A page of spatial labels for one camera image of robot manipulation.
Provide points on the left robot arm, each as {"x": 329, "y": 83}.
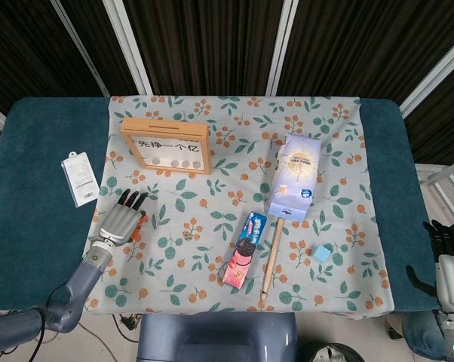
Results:
{"x": 76, "y": 290}

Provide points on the floral printed tablecloth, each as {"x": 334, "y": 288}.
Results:
{"x": 230, "y": 181}

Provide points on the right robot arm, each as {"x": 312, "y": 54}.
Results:
{"x": 423, "y": 335}

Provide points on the black waste bin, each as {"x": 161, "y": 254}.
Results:
{"x": 332, "y": 352}

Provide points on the Oreo strawberry cookie box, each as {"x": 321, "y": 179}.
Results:
{"x": 246, "y": 249}

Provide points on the aluminium frame rack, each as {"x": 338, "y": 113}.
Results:
{"x": 442, "y": 177}

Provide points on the black power plug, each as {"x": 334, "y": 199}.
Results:
{"x": 129, "y": 323}

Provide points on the white plastic package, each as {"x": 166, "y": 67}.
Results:
{"x": 80, "y": 179}

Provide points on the blue-grey robot torso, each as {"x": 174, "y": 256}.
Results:
{"x": 215, "y": 339}

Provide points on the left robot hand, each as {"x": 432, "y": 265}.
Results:
{"x": 119, "y": 224}

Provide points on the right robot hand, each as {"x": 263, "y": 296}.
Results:
{"x": 453, "y": 279}

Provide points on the teal table cover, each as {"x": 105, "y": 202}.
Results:
{"x": 42, "y": 226}

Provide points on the light blue cube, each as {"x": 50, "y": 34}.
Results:
{"x": 322, "y": 253}

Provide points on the wooden drumstick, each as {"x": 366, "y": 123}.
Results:
{"x": 273, "y": 256}

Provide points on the white partition post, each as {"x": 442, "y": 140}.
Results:
{"x": 130, "y": 49}
{"x": 80, "y": 45}
{"x": 434, "y": 86}
{"x": 281, "y": 45}

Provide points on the pale purple paper bag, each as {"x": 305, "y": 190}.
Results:
{"x": 296, "y": 173}

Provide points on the wooden frame coin bank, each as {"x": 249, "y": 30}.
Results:
{"x": 163, "y": 130}

